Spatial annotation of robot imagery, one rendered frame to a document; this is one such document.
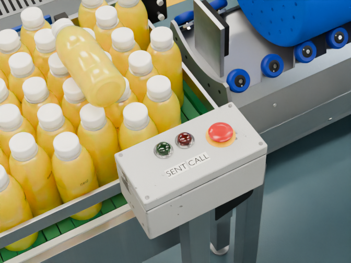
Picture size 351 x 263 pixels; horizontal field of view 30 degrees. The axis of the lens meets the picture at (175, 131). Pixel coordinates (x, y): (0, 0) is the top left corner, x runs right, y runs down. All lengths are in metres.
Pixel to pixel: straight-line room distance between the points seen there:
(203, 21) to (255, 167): 0.37
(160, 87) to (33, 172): 0.24
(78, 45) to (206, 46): 0.32
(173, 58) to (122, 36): 0.10
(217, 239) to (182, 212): 1.05
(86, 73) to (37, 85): 0.11
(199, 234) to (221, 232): 0.87
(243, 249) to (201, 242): 0.68
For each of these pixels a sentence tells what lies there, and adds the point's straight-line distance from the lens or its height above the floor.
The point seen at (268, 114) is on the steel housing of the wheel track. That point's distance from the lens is 1.30.
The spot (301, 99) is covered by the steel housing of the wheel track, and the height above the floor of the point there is 0.86.
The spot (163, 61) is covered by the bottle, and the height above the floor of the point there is 1.04.
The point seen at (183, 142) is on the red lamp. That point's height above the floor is 1.11.
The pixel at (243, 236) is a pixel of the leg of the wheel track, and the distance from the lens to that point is 1.75.
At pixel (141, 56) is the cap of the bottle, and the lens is 1.11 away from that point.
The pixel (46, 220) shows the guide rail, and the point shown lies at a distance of 1.06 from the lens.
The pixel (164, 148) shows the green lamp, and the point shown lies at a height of 1.11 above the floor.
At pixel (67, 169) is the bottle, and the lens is 1.02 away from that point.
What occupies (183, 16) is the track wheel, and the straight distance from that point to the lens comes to 1.32.
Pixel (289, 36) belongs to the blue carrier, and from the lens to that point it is 1.22.
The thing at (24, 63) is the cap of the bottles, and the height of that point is 1.08.
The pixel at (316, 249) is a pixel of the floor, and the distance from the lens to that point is 2.13.
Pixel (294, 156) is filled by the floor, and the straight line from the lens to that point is 2.33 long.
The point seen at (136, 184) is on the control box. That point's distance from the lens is 0.91.
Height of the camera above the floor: 1.85
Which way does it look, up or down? 51 degrees down
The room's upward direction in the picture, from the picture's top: 4 degrees counter-clockwise
